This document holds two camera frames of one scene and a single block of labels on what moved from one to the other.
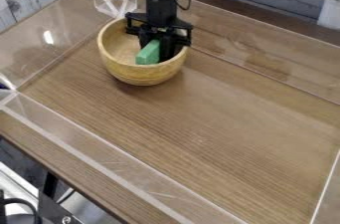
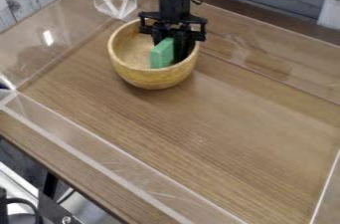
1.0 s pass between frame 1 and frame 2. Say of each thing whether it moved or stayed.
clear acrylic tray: stayed
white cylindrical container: stayed
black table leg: stayed
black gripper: moved
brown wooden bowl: moved
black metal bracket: stayed
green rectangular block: moved
